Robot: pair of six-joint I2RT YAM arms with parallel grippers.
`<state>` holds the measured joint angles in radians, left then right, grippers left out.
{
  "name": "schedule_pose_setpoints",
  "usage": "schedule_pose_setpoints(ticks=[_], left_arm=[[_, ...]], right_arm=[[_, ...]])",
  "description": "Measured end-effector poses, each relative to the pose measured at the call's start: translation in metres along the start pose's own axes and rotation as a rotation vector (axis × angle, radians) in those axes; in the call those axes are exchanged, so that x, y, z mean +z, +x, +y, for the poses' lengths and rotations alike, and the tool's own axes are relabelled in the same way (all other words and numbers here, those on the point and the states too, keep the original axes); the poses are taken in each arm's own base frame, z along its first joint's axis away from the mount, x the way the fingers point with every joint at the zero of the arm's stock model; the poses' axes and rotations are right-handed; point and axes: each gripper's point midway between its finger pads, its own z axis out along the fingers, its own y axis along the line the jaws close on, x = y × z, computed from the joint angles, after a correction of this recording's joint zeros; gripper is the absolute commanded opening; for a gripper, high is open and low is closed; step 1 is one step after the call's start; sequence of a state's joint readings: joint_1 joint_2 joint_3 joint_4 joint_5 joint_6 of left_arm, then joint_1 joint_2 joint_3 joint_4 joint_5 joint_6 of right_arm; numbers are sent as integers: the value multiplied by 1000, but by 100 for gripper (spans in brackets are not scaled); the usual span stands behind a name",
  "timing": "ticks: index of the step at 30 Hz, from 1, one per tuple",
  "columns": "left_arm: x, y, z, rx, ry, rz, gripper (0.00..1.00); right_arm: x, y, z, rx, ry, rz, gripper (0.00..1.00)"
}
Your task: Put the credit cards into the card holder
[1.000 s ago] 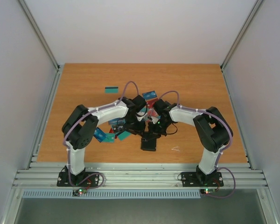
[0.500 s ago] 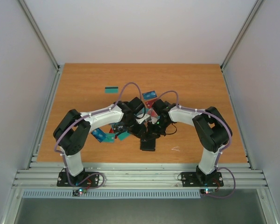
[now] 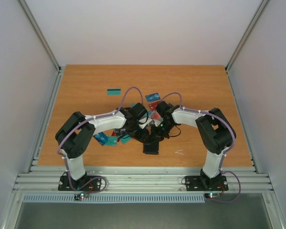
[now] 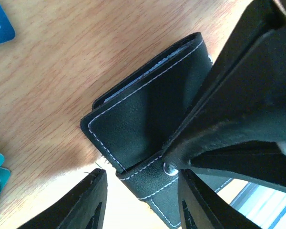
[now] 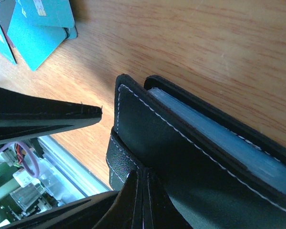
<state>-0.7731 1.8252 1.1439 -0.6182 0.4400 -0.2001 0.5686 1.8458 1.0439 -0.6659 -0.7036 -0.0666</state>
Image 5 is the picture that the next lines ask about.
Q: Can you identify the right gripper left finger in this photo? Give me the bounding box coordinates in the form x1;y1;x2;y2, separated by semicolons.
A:
94;170;143;229

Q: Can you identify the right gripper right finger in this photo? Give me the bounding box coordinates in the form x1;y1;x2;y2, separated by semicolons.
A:
143;168;192;229

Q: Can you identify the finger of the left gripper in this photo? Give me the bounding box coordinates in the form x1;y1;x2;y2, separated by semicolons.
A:
0;88;102;145
2;191;118;229

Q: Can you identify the black leather card holder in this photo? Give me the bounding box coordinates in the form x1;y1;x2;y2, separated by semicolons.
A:
106;74;286;229

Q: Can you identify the teal card long centre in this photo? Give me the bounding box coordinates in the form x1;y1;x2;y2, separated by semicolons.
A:
7;0;78;71

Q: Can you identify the white power adapter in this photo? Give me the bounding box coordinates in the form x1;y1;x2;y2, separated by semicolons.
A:
13;168;37;188

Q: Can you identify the clear plastic cup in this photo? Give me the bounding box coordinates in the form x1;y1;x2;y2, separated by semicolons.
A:
10;183;45;211

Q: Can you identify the aluminium rail frame front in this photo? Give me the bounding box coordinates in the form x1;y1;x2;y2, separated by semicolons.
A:
38;136;111;197

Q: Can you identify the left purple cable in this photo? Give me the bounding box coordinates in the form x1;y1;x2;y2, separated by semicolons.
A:
0;142;41;178

